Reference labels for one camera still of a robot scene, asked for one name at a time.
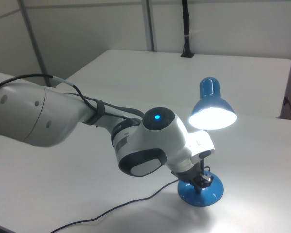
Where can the grey partition post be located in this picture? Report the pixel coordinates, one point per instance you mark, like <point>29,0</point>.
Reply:
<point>150,24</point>
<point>35,46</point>

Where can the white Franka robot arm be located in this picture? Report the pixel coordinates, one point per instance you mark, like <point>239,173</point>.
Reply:
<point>148,145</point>

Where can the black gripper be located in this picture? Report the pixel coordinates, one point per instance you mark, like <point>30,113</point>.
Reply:
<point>188,173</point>

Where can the blue desk lamp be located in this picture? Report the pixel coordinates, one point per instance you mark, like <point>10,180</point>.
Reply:
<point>215,97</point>

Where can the black clamped pole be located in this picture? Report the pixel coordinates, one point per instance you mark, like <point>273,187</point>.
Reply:
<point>186,29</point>

